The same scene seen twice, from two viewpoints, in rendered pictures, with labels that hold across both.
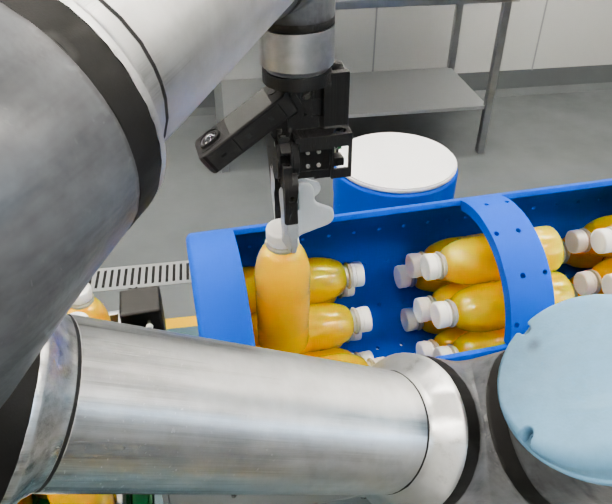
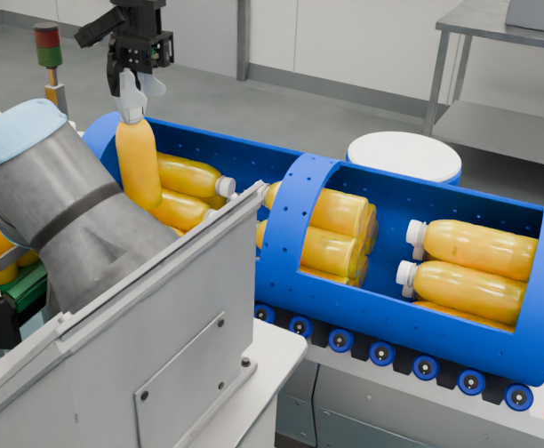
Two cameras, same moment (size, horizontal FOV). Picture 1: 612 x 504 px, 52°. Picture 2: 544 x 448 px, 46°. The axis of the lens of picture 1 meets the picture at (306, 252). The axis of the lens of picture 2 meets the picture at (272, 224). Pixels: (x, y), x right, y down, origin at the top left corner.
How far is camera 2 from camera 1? 80 cm
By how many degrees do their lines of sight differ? 30
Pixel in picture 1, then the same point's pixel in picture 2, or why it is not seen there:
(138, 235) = not seen: hidden behind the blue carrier
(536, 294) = (289, 227)
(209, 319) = not seen: hidden behind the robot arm
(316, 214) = (134, 96)
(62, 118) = not seen: outside the picture
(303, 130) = (130, 35)
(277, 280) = (118, 140)
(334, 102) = (146, 20)
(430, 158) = (433, 164)
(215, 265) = (105, 124)
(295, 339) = (136, 196)
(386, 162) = (392, 154)
